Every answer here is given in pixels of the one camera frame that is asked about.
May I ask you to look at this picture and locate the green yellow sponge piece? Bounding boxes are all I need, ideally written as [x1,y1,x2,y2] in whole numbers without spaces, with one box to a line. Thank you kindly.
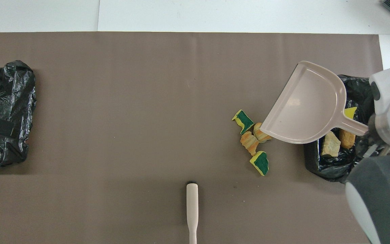
[250,151,269,176]
[232,109,255,135]

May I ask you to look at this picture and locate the striped toy bread piece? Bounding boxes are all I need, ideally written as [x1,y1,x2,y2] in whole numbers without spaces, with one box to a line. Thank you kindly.
[321,130,341,157]

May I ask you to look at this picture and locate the beige plastic dustpan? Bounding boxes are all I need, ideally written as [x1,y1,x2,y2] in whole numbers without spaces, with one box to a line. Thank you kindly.
[259,61,369,144]

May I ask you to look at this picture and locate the small toy croissant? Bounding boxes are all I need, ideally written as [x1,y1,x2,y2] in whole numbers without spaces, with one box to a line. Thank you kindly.
[240,131,260,157]
[253,122,273,143]

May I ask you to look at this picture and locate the brown toy bread roll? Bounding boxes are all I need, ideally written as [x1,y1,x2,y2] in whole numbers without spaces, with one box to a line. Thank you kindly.
[339,128,355,149]

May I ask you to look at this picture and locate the black bag lined bin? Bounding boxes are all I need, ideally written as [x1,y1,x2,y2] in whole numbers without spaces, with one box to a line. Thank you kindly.
[303,75,385,183]
[0,60,37,168]

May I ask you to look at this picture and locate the beige hand brush black bristles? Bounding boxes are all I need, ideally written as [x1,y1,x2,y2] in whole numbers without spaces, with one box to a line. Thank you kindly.
[186,182,199,244]

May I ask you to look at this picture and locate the brown paper table mat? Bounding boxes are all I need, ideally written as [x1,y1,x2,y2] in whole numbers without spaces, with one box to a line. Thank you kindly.
[0,32,390,244]

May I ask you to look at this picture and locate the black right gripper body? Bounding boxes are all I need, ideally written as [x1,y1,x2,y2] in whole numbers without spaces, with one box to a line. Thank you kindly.
[356,115,390,158]

